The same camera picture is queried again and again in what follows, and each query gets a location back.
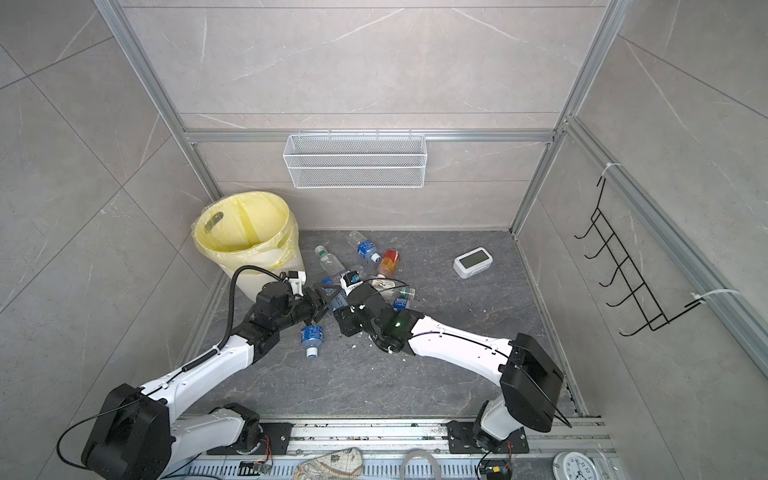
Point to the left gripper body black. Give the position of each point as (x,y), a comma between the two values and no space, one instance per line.
(304,308)

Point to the black wire hook rack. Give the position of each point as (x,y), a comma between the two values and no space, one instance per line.
(627,272)

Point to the patterned cloth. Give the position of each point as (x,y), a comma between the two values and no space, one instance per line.
(338,465)

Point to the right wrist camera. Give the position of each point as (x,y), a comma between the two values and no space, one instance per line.
(350,280)

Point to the white digital clock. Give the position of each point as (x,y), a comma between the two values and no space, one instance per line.
(473,262)

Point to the white tape roll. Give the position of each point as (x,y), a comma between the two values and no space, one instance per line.
(419,464)

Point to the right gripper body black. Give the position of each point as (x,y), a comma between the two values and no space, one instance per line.
(353,323)

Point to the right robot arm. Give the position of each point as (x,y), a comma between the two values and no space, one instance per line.
(529,379)

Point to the white wire mesh basket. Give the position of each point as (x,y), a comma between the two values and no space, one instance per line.
(361,160)

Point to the orange red bottle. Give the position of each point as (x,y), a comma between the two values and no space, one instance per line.
(389,263)

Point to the white flat bottle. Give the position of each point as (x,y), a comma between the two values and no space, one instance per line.
(384,286)

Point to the small clear bottle white cap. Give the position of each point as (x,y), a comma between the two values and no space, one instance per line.
(329,263)

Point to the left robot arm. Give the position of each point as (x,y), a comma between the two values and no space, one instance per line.
(139,432)

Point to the white round analog clock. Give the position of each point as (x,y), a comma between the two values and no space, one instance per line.
(574,465)

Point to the white bin with yellow liner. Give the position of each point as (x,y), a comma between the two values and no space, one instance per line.
(251,228)

